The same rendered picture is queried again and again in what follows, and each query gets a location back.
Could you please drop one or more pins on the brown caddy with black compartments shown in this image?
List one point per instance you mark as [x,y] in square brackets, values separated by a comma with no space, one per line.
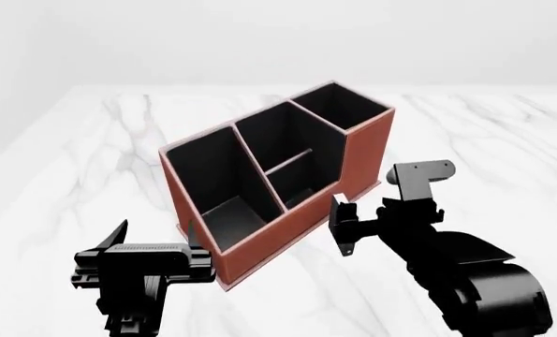
[254,242]

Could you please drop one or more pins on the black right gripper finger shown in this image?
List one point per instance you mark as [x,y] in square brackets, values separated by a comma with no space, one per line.
[346,240]
[344,210]

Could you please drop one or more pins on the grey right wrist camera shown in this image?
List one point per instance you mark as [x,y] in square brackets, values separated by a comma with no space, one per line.
[418,175]

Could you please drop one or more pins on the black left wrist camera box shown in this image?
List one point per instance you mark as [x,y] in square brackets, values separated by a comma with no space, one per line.
[142,256]

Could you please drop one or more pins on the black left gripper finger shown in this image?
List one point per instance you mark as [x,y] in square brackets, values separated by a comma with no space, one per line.
[194,240]
[115,237]

